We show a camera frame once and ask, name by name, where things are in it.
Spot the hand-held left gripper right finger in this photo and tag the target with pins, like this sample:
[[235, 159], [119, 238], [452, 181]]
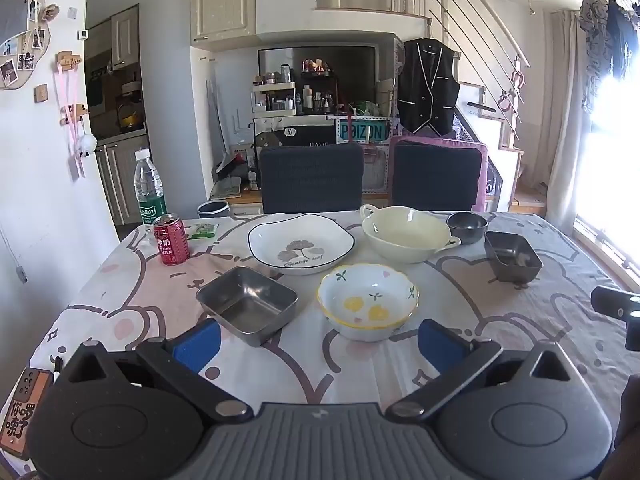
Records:
[[440, 347]]

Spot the red drink can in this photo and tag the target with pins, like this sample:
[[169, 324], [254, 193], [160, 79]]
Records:
[[171, 245]]

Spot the rectangular steel tray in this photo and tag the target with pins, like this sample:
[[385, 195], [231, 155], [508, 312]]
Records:
[[245, 305], [510, 257]]

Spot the yellow kettle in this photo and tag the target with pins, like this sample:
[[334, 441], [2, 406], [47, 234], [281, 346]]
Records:
[[130, 120]]

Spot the person's right forearm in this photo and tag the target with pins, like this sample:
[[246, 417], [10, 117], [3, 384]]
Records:
[[631, 425]]

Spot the beige curtain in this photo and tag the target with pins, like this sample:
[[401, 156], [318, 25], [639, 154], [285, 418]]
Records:
[[565, 110]]

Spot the black letter board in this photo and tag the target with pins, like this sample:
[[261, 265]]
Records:
[[310, 136]]

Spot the white cosmetics rack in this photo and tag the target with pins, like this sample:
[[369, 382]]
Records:
[[272, 108]]

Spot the black vest white trim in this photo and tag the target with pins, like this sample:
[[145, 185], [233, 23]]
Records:
[[430, 90]]

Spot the dark blue chair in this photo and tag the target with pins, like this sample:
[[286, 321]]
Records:
[[310, 180], [435, 175]]

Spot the clear plastic water bottle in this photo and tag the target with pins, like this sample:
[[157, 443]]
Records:
[[150, 190]]

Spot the green snack packet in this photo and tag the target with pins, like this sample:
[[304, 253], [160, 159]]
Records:
[[202, 230]]

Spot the cream upper cabinet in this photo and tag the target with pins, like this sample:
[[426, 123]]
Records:
[[222, 7]]

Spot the white staircase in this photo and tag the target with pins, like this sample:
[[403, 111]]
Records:
[[505, 175]]

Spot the white leaf-print plate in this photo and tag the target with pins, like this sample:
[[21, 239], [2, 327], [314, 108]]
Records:
[[300, 240]]

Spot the hanging dark clothes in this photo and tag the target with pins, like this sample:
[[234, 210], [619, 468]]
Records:
[[600, 35]]

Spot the white floral bowl yellow rim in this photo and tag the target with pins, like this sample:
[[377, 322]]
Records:
[[367, 295]]

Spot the wall photo collage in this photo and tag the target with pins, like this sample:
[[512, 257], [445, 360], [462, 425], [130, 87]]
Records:
[[20, 55]]

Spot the cream kitchen base cabinets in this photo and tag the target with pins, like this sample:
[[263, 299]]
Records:
[[120, 180]]

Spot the small round steel bowl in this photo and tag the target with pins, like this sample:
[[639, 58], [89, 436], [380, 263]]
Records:
[[467, 227]]

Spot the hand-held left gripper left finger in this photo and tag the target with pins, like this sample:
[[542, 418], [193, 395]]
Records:
[[197, 347]]

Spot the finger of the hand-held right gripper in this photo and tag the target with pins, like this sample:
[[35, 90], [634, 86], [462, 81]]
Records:
[[612, 301]]

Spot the white plush toy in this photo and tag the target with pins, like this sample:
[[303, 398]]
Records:
[[87, 144]]

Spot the grey trash bin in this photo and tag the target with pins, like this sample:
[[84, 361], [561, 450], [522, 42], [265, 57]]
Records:
[[213, 210]]

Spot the teal sign plate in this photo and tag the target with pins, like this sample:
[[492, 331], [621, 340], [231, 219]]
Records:
[[360, 132]]

